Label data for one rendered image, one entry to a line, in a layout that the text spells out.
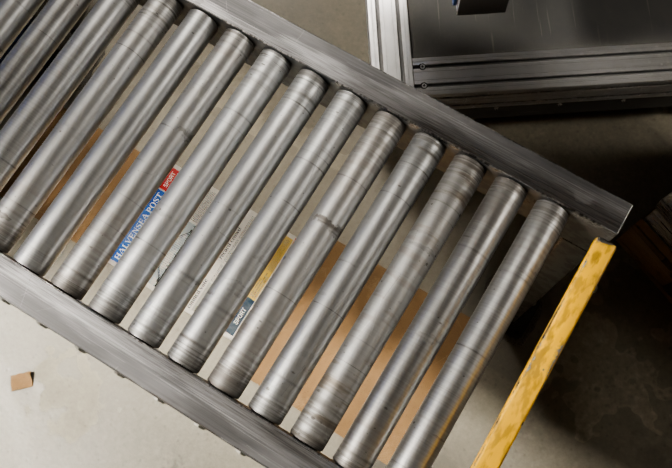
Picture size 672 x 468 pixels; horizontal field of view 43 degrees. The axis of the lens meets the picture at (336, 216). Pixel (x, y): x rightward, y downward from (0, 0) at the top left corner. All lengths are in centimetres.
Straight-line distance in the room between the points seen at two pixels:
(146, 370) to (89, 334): 9
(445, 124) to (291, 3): 108
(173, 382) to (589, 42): 124
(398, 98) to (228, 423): 50
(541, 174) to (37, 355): 128
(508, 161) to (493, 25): 80
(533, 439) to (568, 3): 97
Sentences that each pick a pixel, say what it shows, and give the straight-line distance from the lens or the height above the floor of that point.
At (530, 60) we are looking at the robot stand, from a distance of 193.
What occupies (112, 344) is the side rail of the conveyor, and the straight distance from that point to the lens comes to 117.
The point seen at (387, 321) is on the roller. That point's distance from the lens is 113.
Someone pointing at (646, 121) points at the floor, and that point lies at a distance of 218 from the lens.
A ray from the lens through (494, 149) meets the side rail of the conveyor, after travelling 120.
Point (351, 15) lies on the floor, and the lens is 220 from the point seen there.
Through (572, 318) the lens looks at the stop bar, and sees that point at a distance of 114.
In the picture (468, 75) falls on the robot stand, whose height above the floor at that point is 23.
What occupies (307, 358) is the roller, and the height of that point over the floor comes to 80.
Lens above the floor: 192
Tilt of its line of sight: 74 degrees down
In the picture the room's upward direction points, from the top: 7 degrees counter-clockwise
